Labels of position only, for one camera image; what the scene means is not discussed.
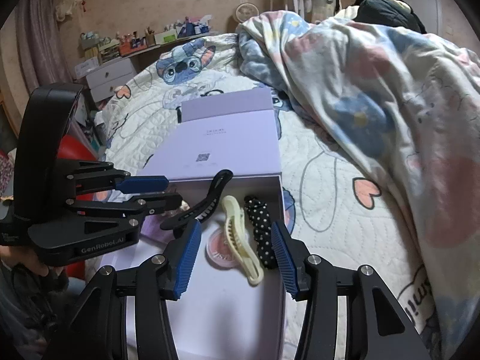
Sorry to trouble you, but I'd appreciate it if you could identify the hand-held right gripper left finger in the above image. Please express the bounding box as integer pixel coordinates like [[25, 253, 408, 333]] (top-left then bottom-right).
[[45, 219, 202, 360]]

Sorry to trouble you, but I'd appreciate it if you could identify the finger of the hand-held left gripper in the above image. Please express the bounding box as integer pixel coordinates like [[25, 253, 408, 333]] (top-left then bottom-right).
[[65, 192, 184, 219], [58, 161, 169, 197]]

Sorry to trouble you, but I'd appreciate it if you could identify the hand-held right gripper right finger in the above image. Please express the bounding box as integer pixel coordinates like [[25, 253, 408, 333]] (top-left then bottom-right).
[[271, 220, 432, 360]]

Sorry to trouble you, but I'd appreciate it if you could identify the pink blush compact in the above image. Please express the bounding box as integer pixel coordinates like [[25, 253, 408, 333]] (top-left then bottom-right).
[[205, 230, 241, 269]]

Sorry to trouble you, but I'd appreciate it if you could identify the black polka dot scrunchie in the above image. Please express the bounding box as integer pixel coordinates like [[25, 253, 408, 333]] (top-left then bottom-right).
[[244, 195, 280, 270]]

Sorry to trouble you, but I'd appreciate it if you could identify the cream hair clip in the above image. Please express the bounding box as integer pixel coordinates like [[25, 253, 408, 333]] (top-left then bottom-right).
[[221, 196, 265, 286]]

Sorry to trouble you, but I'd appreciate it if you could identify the black hair clip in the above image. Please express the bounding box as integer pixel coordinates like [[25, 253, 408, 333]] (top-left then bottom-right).
[[160, 170, 234, 230]]

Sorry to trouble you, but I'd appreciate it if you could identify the lilac cardboard box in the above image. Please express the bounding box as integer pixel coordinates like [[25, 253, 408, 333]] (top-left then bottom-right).
[[112, 86, 288, 360]]

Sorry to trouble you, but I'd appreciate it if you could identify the person's left hand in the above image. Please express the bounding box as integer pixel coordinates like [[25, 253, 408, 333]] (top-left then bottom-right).
[[14, 245, 50, 275]]

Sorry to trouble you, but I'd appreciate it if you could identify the red object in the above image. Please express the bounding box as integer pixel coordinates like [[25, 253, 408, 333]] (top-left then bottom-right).
[[56, 135, 99, 282]]

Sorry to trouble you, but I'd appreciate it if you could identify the white drawer cabinet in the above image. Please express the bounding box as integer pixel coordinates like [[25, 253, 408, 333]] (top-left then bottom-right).
[[85, 58, 138, 103]]

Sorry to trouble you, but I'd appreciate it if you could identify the white storage box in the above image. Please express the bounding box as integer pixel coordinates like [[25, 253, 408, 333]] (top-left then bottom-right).
[[74, 58, 100, 78]]

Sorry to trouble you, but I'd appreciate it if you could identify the mauve curtain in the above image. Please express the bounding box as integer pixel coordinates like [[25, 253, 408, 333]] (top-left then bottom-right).
[[15, 0, 64, 91]]

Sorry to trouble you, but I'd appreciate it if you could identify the row of cosmetics on shelf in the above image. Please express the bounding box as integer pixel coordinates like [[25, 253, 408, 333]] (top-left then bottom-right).
[[80, 13, 214, 61]]

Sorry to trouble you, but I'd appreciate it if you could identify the floral duvet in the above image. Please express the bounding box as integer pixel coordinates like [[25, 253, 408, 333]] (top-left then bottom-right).
[[236, 9, 480, 331]]

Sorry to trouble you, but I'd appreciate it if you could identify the small round fan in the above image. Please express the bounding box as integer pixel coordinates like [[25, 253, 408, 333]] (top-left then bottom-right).
[[234, 3, 260, 23]]

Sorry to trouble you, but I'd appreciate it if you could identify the black clothing pile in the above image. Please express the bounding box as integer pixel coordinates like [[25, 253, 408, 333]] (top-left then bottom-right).
[[356, 0, 427, 34]]

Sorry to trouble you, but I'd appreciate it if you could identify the white lace wall ornament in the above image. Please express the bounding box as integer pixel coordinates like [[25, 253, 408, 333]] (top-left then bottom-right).
[[56, 0, 82, 22]]

